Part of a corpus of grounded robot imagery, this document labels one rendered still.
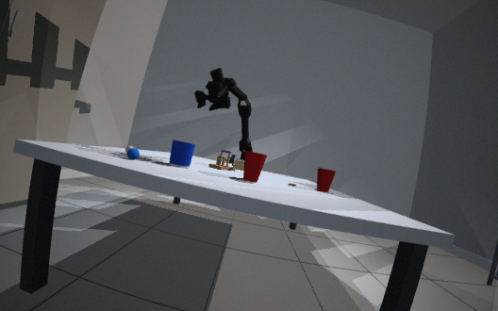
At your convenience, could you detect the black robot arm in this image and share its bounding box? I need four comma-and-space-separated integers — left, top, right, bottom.
206, 68, 253, 160

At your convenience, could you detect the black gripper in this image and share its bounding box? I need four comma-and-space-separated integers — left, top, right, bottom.
195, 90, 230, 111

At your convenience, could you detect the blue ball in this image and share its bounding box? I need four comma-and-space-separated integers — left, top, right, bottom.
127, 148, 140, 160

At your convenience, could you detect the blue cup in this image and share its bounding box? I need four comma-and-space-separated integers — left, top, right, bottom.
169, 139, 195, 169

